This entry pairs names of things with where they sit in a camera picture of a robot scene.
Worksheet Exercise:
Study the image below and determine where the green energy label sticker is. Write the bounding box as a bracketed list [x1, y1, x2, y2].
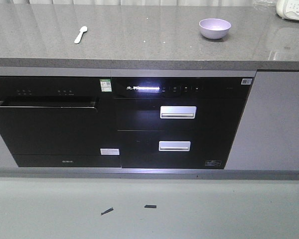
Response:
[99, 79, 112, 92]

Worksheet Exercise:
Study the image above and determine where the black tape strip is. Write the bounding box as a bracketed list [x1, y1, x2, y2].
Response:
[101, 207, 114, 216]
[144, 204, 157, 209]

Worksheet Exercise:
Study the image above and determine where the grey cabinet door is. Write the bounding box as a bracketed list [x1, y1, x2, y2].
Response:
[225, 71, 299, 171]

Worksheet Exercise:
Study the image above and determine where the black tape strip left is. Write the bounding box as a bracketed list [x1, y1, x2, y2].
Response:
[101, 207, 114, 216]

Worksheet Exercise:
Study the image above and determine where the lower silver drawer handle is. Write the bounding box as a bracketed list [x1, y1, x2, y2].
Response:
[158, 141, 191, 152]

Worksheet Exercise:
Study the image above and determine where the white curtain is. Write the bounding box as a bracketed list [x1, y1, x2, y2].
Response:
[8, 0, 256, 6]

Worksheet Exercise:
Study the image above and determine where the black tape strip centre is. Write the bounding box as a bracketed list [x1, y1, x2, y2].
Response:
[144, 204, 157, 209]

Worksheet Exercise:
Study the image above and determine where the lilac plastic bowl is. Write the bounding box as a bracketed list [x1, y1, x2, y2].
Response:
[199, 18, 231, 39]

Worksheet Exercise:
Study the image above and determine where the white label sticker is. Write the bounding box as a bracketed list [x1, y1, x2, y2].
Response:
[100, 148, 120, 155]

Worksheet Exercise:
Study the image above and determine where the upper silver drawer handle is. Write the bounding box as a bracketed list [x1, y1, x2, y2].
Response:
[160, 106, 197, 119]

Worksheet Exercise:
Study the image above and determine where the white blender appliance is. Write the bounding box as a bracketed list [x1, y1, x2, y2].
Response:
[276, 0, 299, 21]

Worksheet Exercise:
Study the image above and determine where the silver drawer handle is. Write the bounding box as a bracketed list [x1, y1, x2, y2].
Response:
[160, 106, 197, 119]
[158, 141, 191, 152]

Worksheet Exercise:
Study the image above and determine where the pale green plastic spoon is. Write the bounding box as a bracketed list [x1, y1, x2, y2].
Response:
[74, 26, 88, 44]

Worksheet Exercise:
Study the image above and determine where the black built-in dishwasher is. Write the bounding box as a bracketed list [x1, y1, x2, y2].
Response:
[0, 76, 121, 167]

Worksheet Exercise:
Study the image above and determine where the black disinfection cabinet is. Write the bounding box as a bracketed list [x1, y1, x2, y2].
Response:
[112, 77, 253, 169]

